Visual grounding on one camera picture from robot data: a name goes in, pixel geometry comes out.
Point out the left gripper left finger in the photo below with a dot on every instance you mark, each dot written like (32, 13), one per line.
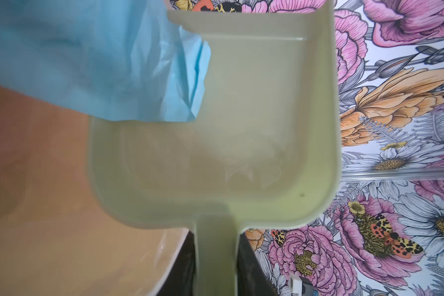
(181, 277)

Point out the large light blue paper scrap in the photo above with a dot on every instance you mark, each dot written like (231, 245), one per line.
(116, 60)

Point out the green dustpan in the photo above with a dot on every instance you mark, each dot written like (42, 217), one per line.
(263, 152)

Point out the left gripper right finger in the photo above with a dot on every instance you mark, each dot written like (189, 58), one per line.
(251, 279)

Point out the white trash bin plastic liner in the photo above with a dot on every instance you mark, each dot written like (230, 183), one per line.
(55, 239)

